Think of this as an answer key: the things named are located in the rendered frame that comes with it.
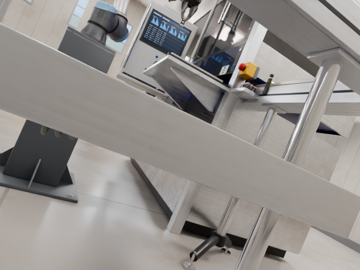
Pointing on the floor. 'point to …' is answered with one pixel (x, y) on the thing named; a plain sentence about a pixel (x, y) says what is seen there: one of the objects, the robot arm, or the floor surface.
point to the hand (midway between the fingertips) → (184, 18)
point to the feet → (220, 241)
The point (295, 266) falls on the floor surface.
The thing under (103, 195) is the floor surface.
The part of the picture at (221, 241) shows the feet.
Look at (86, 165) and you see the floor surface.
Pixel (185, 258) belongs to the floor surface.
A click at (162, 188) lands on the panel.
